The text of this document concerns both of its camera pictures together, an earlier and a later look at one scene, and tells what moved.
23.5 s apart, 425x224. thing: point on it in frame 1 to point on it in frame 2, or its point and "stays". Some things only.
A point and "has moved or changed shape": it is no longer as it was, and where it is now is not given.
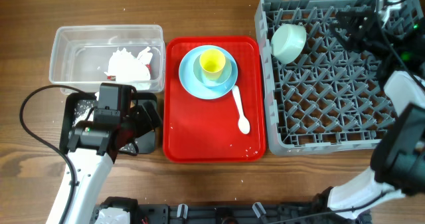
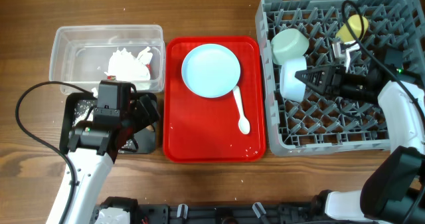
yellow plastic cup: [212, 62] has moved or changed shape
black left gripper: [142, 121] stays
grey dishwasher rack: [319, 92] stays
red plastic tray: [201, 130] stays
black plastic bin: [76, 107] stays
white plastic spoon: [244, 124] stays
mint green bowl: [287, 42] has moved or changed shape
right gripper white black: [370, 28] to [327, 73]
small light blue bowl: [224, 79] to [292, 88]
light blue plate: [186, 74] stays
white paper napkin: [127, 68] stays
